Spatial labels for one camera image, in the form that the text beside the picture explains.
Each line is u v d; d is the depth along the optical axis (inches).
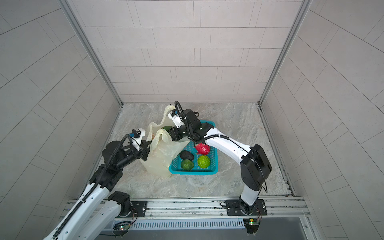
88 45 33.3
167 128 29.3
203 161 31.8
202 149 33.0
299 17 29.2
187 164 31.8
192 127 23.9
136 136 23.3
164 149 29.0
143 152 24.2
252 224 26.7
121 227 25.3
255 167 17.1
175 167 31.9
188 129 24.0
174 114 27.1
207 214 27.9
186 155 33.4
